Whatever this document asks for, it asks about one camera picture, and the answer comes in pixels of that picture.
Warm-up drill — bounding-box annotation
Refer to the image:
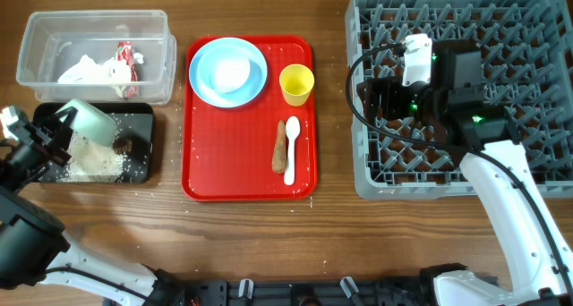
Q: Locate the white rice pile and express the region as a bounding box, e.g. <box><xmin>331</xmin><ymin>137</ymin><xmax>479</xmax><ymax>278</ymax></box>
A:
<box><xmin>57</xmin><ymin>132</ymin><xmax>125</xmax><ymax>183</ymax></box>

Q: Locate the red snack wrapper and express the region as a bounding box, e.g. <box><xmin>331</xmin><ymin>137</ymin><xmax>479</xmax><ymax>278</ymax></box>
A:
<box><xmin>114</xmin><ymin>41</ymin><xmax>139</xmax><ymax>99</ymax></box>

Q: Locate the crumpled white tissue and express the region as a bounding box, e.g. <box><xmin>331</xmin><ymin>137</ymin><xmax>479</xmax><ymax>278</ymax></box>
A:
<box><xmin>57</xmin><ymin>53</ymin><xmax>144</xmax><ymax>97</ymax></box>

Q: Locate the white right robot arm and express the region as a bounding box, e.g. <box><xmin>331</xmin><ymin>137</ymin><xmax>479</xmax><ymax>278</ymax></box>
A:
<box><xmin>358</xmin><ymin>34</ymin><xmax>572</xmax><ymax>305</ymax></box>

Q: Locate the brown food scrap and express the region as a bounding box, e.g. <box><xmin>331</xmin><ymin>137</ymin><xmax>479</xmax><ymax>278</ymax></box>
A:
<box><xmin>112</xmin><ymin>138</ymin><xmax>133</xmax><ymax>155</ymax></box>

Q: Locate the black waste tray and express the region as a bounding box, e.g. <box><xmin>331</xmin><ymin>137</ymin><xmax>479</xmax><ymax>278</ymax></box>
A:
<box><xmin>39</xmin><ymin>103</ymin><xmax>155</xmax><ymax>183</ymax></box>

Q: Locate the brown food stick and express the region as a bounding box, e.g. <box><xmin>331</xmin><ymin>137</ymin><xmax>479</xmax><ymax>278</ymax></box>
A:
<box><xmin>271</xmin><ymin>120</ymin><xmax>287</xmax><ymax>174</ymax></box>

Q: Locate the grey dishwasher rack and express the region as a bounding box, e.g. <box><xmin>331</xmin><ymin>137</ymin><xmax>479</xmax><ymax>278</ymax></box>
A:
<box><xmin>345</xmin><ymin>0</ymin><xmax>572</xmax><ymax>200</ymax></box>

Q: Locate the yellow plastic cup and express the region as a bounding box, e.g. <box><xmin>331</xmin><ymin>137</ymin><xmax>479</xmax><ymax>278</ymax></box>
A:
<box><xmin>279</xmin><ymin>64</ymin><xmax>315</xmax><ymax>106</ymax></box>

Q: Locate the green bowl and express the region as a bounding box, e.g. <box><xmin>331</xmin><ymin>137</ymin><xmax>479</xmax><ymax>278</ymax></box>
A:
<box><xmin>56</xmin><ymin>99</ymin><xmax>117</xmax><ymax>147</ymax></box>

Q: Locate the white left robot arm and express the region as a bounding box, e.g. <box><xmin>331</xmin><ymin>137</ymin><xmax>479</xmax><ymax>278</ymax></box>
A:
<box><xmin>1</xmin><ymin>99</ymin><xmax>186</xmax><ymax>305</ymax></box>

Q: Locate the clear plastic bin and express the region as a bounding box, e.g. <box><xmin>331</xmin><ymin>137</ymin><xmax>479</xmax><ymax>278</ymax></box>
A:
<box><xmin>16</xmin><ymin>10</ymin><xmax>177</xmax><ymax>105</ymax></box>

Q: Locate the light blue plate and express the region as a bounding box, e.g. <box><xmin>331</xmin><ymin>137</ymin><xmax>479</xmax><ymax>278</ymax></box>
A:
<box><xmin>189</xmin><ymin>38</ymin><xmax>268</xmax><ymax>108</ymax></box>

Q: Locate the white plastic spoon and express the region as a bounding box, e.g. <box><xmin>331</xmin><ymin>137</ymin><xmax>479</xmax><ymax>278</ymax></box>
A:
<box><xmin>284</xmin><ymin>116</ymin><xmax>301</xmax><ymax>185</ymax></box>

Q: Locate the light blue bowl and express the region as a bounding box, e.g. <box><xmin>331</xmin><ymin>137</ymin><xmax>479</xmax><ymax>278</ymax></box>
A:
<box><xmin>211</xmin><ymin>57</ymin><xmax>251</xmax><ymax>93</ymax></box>

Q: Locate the red plastic tray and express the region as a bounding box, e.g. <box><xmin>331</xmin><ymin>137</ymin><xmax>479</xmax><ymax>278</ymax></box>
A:
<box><xmin>181</xmin><ymin>35</ymin><xmax>318</xmax><ymax>202</ymax></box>

